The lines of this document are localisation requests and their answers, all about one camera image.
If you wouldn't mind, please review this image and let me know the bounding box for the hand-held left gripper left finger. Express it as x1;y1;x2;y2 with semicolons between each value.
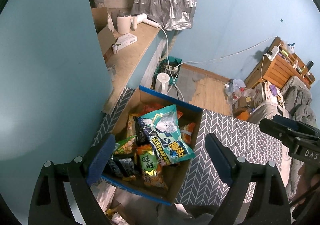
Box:
28;133;117;225

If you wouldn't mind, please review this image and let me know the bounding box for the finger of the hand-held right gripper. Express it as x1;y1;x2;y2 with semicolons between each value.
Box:
259;118;300;141
272;115;320;131

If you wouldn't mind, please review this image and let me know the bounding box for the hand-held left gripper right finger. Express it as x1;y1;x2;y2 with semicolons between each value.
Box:
205;133;292;225

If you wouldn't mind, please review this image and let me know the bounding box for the black white-print snack bag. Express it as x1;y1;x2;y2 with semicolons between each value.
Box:
106;154;140;178

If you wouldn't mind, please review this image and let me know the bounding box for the long yellow snack packet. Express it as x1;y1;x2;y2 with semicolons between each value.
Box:
126;114;137;138

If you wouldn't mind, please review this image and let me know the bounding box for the orange and green snack packet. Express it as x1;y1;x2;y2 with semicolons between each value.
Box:
136;145;168;190

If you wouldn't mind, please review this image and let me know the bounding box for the cardboard box with blue rim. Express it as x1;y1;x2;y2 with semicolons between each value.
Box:
101;85;203;206

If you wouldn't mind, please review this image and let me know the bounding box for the teal shark snack bag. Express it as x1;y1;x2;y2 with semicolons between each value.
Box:
137;104;196;167

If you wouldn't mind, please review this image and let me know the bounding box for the person's right hand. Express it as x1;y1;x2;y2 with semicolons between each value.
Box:
294;164;313;203

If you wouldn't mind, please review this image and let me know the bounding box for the grey herringbone tablecloth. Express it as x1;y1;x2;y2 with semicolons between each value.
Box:
91;86;284;207

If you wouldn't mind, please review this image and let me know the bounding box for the white printed box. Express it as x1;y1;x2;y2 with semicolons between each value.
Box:
252;81;283;106

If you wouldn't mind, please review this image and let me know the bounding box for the small brown cardboard box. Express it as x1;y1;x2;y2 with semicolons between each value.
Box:
232;96;248;113

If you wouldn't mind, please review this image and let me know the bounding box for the wooden headboard shelf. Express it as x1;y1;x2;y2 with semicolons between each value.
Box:
244;37;315;91

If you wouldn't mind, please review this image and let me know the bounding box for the clear plastic bag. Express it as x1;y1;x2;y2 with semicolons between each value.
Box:
225;79;248;104

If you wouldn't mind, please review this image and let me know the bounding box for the white power strip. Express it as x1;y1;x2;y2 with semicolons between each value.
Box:
266;45;280;62

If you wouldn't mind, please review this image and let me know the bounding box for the white kettle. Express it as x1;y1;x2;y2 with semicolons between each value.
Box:
155;72;171;95

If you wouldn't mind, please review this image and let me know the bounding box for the wooden counter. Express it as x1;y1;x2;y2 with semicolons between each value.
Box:
101;27;162;116

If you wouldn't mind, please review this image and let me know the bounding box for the teal basket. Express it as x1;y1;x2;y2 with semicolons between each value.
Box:
154;56;183;86

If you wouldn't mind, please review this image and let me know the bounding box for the open brown cardboard box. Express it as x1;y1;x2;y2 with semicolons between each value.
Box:
91;7;118;57

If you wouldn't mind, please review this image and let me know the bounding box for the flat white carton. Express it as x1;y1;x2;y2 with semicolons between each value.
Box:
114;34;138;49

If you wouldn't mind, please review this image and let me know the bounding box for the white mug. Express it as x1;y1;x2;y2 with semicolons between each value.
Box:
116;12;133;34

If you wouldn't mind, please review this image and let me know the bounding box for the white hair dryer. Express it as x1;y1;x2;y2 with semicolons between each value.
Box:
131;13;162;31

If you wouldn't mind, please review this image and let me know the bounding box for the long white wall cable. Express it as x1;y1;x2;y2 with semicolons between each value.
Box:
181;37;277;64

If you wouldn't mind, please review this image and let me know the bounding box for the white hair dryer cable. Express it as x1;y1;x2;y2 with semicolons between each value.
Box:
157;24;180;91

